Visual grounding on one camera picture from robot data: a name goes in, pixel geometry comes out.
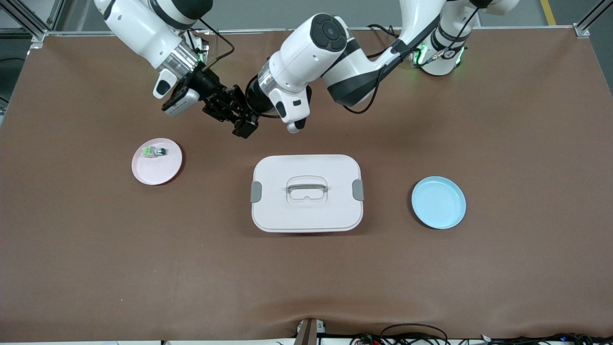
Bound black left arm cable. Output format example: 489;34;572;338
341;10;479;115

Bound aluminium frame profile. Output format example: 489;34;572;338
0;0;65;48
576;0;613;37

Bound pink round plate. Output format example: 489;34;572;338
131;138;183;186

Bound silver table edge rail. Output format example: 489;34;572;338
45;27;575;37

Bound grey box lid handle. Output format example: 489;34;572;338
286;183;329;195

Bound white lidded storage box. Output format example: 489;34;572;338
251;154;364;234

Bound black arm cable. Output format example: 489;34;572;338
197;17;236;65
341;10;479;115

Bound light blue round plate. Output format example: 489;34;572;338
411;176;467;230

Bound black base cable bundle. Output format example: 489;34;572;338
367;23;400;40

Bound black looped cable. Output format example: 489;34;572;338
380;323;449;345

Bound brown table mat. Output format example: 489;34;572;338
0;26;613;343

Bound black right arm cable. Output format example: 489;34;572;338
197;17;236;65

